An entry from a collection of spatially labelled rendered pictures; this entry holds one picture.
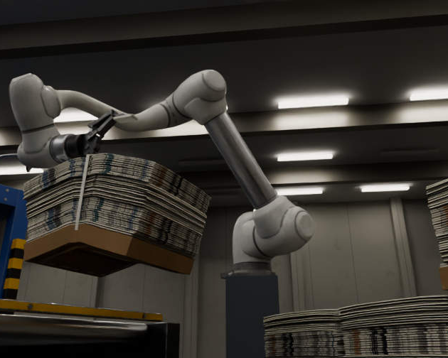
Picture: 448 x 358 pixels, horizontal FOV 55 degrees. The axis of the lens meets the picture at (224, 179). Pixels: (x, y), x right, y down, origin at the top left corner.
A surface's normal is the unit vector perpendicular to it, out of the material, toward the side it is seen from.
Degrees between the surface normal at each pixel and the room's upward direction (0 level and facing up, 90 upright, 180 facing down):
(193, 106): 135
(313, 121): 90
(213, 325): 90
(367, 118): 90
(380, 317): 90
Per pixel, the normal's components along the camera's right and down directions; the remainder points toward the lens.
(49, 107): 0.82, 0.05
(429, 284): -0.11, -0.37
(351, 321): -0.84, -0.21
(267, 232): -0.62, 0.36
